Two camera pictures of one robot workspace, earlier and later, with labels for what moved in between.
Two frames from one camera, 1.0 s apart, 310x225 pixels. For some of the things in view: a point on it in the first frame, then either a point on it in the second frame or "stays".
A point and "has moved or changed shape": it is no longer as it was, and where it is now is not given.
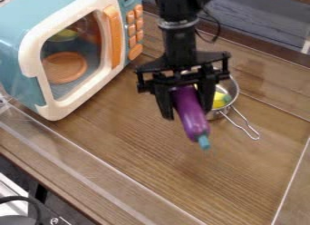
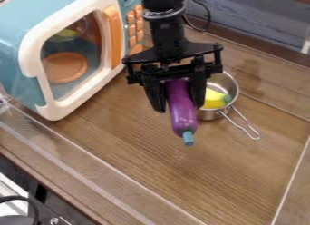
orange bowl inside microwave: [62, 67] stays
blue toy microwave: [65, 44] stays
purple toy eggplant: [195, 113] has moved or changed shape
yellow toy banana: [220, 100] stays
